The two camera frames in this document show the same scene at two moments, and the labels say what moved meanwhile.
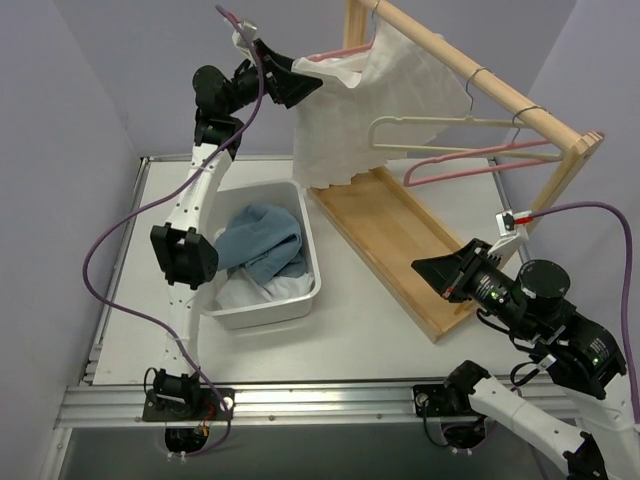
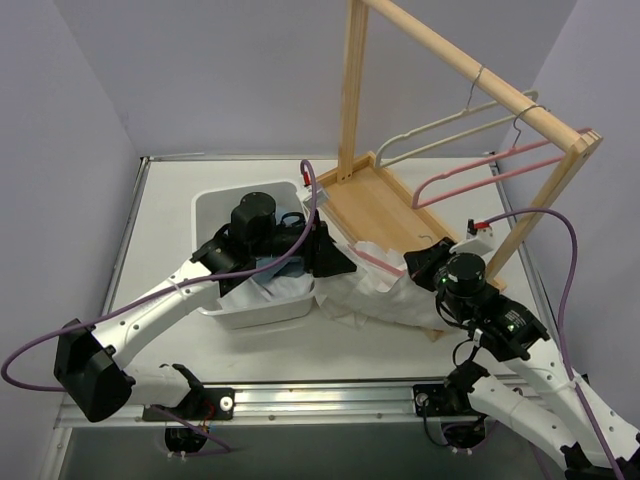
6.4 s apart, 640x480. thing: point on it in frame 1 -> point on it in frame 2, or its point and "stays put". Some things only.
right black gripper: [463, 275] -> [426, 261]
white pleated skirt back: [357, 111] -> [379, 288]
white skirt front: [243, 290] stays put
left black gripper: [272, 71] -> [317, 248]
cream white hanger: [454, 120] -> [445, 130]
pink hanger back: [317, 56] -> [375, 260]
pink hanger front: [408, 181] -> [415, 200]
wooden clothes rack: [384, 223] stays put
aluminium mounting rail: [257, 405] stays put
